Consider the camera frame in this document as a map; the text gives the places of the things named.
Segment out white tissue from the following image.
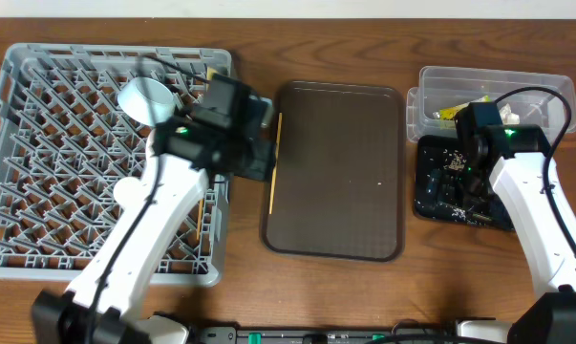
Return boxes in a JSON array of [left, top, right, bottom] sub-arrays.
[[500, 104, 520, 125]]

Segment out green orange snack wrapper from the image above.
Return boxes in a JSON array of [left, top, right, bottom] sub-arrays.
[[433, 96, 491, 120]]

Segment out leftover rice and scraps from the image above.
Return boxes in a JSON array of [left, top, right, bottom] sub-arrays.
[[418, 142, 508, 226]]

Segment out yellow plate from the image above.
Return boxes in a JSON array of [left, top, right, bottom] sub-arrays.
[[206, 67, 218, 81]]

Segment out light blue bowl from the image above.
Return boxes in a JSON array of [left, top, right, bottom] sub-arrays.
[[117, 76, 176, 127]]

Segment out white cup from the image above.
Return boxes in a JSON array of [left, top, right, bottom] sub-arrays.
[[113, 177, 145, 209]]

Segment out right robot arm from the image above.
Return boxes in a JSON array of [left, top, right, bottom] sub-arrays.
[[455, 102, 576, 343]]

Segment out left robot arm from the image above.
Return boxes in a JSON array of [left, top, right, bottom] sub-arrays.
[[32, 74, 275, 343]]

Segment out black waste tray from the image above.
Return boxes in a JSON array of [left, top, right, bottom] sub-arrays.
[[414, 134, 516, 231]]

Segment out grey dishwasher rack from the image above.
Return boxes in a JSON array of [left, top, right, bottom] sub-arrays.
[[0, 43, 236, 281]]

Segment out clear plastic bin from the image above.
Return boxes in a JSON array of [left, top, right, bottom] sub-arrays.
[[406, 66, 576, 143]]

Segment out brown serving tray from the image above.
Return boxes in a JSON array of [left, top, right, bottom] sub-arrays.
[[260, 81, 407, 263]]

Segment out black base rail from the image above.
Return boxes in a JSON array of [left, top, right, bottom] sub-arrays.
[[185, 325, 447, 344]]

